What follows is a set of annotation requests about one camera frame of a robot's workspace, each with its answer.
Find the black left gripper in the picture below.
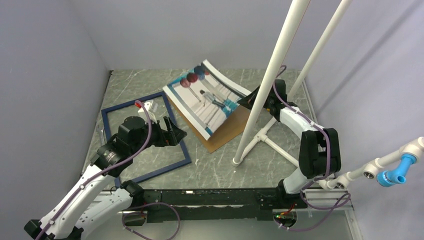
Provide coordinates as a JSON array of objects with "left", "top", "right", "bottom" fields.
[{"left": 130, "top": 115, "right": 187, "bottom": 155}]

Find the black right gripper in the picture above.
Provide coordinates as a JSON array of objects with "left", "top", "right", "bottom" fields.
[{"left": 237, "top": 85, "right": 274, "bottom": 113}]

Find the brown frame backing board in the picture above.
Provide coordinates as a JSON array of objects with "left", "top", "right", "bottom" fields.
[{"left": 167, "top": 96, "right": 250, "bottom": 154}]

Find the photo print with balloons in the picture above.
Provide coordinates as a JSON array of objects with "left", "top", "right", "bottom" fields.
[{"left": 163, "top": 59, "right": 251, "bottom": 140}]

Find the blue wooden picture frame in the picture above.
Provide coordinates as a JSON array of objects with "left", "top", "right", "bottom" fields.
[{"left": 101, "top": 91, "right": 192, "bottom": 187}]

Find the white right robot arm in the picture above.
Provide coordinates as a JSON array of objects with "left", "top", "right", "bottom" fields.
[{"left": 255, "top": 79, "right": 342, "bottom": 208}]

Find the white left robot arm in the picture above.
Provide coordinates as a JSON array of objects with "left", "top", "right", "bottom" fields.
[{"left": 24, "top": 116, "right": 187, "bottom": 240}]

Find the white pipe stand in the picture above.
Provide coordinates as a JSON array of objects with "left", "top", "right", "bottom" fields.
[{"left": 239, "top": 0, "right": 424, "bottom": 194}]

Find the silver open-end wrench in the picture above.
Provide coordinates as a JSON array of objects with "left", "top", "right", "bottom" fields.
[{"left": 97, "top": 128, "right": 106, "bottom": 145}]

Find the blue pipe fitting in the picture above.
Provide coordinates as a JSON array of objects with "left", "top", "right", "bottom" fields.
[{"left": 376, "top": 153, "right": 417, "bottom": 188}]

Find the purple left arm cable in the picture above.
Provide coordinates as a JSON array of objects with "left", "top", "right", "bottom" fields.
[{"left": 34, "top": 100, "right": 181, "bottom": 240}]

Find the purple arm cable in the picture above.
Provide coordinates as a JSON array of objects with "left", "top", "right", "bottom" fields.
[
  {"left": 34, "top": 100, "right": 181, "bottom": 240},
  {"left": 272, "top": 64, "right": 352, "bottom": 232}
]

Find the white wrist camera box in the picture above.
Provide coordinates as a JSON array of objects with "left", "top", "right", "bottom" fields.
[{"left": 134, "top": 100, "right": 158, "bottom": 124}]

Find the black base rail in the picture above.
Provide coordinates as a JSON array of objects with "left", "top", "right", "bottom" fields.
[{"left": 125, "top": 187, "right": 307, "bottom": 223}]

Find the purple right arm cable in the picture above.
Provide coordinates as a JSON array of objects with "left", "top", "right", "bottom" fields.
[{"left": 272, "top": 64, "right": 352, "bottom": 232}]

